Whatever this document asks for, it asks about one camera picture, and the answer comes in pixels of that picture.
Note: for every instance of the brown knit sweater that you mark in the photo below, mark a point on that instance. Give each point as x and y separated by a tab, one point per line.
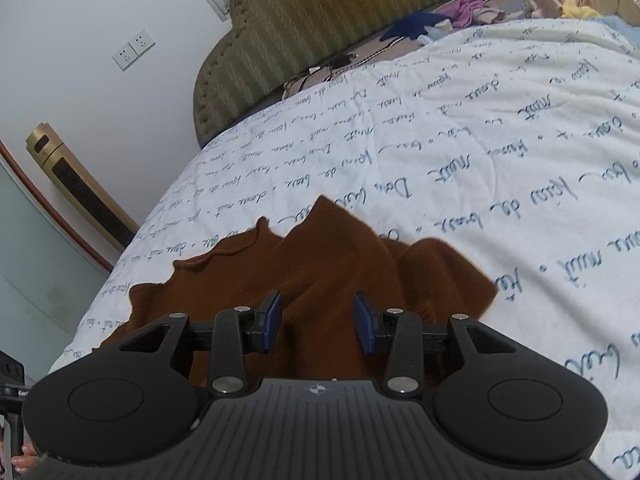
325	270

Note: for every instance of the yellow cloth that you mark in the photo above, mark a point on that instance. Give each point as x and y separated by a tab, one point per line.
580	10

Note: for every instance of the light blue cloth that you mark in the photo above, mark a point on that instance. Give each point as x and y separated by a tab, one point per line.
620	32

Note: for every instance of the green padded headboard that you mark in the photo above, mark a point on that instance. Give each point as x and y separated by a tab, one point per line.
310	25

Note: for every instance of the gold tower air conditioner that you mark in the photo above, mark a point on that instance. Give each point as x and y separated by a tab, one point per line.
75	185

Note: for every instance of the small pale blue cloth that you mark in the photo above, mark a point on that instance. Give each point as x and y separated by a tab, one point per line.
436	31

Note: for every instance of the navy cloth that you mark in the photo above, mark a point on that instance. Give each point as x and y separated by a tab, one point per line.
410	25

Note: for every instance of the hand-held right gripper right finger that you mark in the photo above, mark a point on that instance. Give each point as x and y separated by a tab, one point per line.
364	322

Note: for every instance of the person's left hand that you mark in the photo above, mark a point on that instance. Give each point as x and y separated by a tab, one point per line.
25	457

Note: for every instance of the purple cloth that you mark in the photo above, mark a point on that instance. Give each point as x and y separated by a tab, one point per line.
467	12

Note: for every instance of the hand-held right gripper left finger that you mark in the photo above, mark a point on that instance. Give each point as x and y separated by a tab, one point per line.
272	320

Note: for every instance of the white script-printed quilt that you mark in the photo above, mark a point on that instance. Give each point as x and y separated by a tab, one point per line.
475	160

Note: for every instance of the black charger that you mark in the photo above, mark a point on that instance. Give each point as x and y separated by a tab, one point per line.
344	60

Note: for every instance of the wooden framed glass door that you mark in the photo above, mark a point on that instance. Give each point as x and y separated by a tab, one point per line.
30	270

